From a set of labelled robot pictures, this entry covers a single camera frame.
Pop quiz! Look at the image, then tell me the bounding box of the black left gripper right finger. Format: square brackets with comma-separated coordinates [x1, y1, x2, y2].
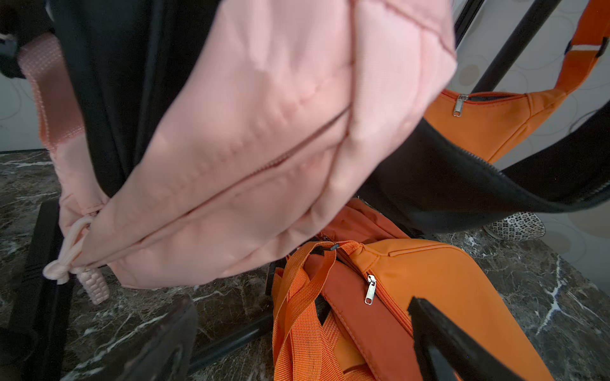
[408, 298, 521, 380]

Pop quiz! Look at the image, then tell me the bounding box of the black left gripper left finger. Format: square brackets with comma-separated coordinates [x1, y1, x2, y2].
[88, 298, 198, 380]

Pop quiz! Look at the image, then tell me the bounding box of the orange backpack bottom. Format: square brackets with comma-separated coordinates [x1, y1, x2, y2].
[272, 199, 551, 380]

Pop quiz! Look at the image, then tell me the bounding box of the orange sling bag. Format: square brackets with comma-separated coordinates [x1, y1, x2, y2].
[424, 1, 609, 164]

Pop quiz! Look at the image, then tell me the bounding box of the pink sling bag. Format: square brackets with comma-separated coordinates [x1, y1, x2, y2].
[17, 1, 457, 304]

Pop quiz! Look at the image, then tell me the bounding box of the dark grey clothes rack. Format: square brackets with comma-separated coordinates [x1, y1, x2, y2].
[0, 0, 563, 381]

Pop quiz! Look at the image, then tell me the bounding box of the patterned round ball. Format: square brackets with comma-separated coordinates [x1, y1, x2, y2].
[483, 212, 546, 241]

